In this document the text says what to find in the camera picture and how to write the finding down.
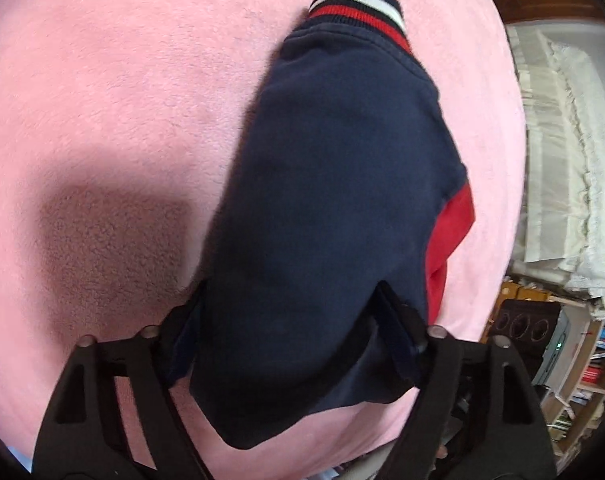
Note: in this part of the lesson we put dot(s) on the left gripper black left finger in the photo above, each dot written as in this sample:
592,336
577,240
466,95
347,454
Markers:
82,433

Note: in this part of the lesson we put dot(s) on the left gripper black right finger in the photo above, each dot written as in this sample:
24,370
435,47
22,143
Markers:
476,416

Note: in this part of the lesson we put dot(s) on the navy and red sweatshirt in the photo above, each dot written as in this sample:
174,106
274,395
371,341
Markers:
330,249

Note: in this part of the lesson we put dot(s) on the wooden bookshelf with books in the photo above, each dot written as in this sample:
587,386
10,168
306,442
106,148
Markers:
575,404

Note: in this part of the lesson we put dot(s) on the pink fleece bed sheet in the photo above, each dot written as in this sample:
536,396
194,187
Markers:
118,123

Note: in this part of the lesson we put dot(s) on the white lace curtain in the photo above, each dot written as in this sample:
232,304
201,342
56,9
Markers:
560,66

